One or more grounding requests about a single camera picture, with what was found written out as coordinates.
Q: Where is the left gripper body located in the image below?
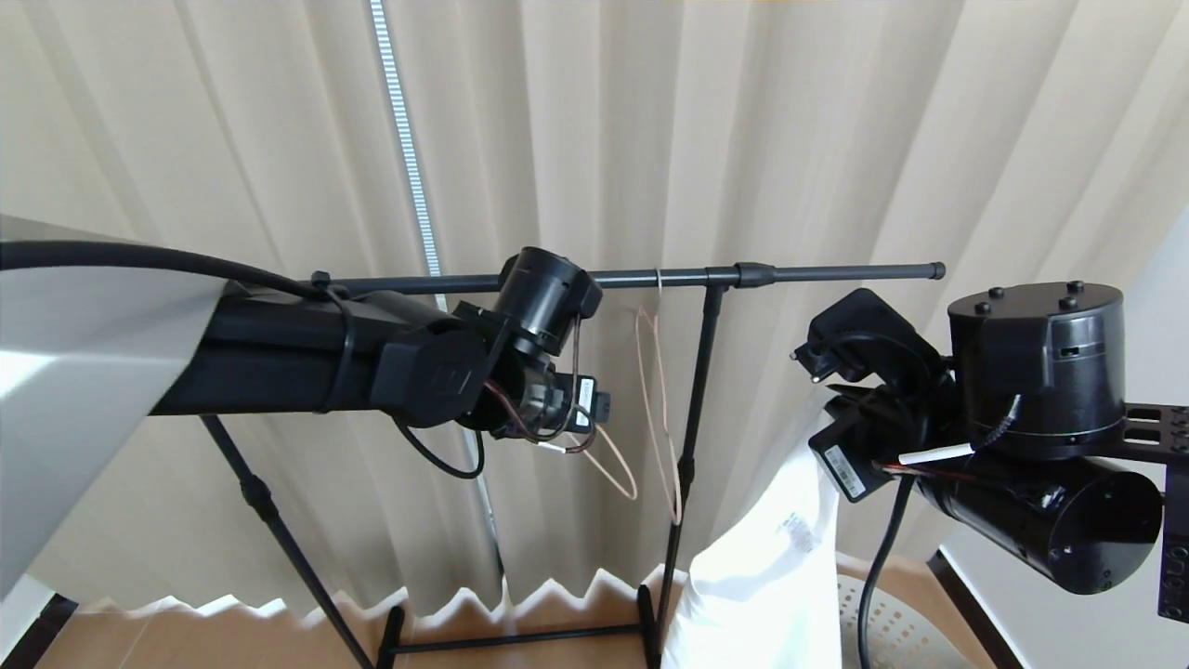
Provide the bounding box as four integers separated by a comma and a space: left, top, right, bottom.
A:
506, 364, 614, 443

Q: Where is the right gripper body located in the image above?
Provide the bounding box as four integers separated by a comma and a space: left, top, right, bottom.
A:
806, 390, 1165, 597

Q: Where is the pink clothes hanger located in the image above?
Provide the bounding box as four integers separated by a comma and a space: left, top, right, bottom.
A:
634, 269, 686, 527
555, 423, 641, 504

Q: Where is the white garment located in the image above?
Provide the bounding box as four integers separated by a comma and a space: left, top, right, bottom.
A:
661, 409, 843, 669

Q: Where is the white laundry basket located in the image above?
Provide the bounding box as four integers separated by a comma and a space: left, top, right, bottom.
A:
836, 574, 987, 669

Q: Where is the black clothes rack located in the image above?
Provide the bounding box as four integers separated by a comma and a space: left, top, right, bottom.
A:
200, 262, 947, 669

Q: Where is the black cable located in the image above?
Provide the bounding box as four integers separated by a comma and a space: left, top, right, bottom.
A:
856, 474, 916, 669
0, 240, 328, 303
392, 416, 486, 481

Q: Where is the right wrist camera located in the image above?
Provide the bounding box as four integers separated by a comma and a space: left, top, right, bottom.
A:
791, 288, 941, 391

